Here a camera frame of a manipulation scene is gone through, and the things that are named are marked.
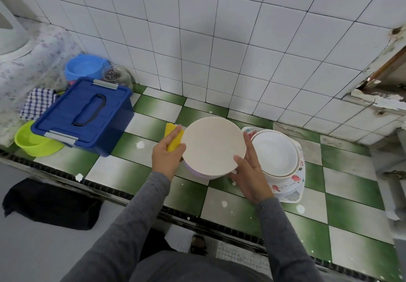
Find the person's right hand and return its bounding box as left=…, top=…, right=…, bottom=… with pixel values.
left=228, top=132, right=275, bottom=205

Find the clear plastic bag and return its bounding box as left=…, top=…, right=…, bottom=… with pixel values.
left=0, top=19, right=83, bottom=146

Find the person's black shoe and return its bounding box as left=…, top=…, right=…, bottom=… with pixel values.
left=189, top=234, right=209, bottom=257

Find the glass jar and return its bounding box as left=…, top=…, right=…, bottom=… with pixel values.
left=101, top=64, right=134, bottom=89

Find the cream plastic bowl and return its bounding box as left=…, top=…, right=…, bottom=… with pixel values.
left=181, top=116, right=247, bottom=179

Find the lime green plastic bowl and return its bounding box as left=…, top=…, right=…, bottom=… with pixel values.
left=14, top=120, right=64, bottom=158

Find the person's left hand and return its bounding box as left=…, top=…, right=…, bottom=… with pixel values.
left=151, top=125, right=187, bottom=181

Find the white electric kettle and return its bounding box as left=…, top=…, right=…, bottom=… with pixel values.
left=0, top=0, right=33, bottom=56

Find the blue plastic bowl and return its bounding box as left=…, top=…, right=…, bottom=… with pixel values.
left=65, top=53, right=110, bottom=83

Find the purple plastic bowl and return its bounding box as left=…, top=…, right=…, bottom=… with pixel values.
left=183, top=159, right=213, bottom=180

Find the person's right forearm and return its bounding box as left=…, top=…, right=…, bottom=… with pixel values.
left=255, top=196, right=324, bottom=282

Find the blue plastic box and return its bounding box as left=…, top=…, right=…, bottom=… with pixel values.
left=30, top=78, right=134, bottom=158

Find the blue white checked cloth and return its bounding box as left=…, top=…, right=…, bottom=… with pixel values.
left=19, top=87, right=58, bottom=122

